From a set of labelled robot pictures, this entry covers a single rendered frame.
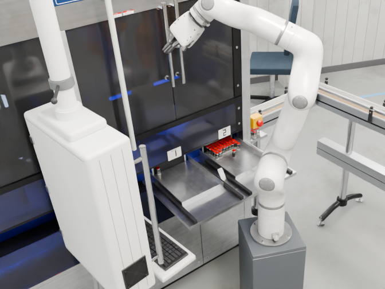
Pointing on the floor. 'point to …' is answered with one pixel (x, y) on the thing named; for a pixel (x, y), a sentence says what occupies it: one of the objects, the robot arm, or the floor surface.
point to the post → (244, 135)
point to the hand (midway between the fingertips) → (168, 47)
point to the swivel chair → (273, 61)
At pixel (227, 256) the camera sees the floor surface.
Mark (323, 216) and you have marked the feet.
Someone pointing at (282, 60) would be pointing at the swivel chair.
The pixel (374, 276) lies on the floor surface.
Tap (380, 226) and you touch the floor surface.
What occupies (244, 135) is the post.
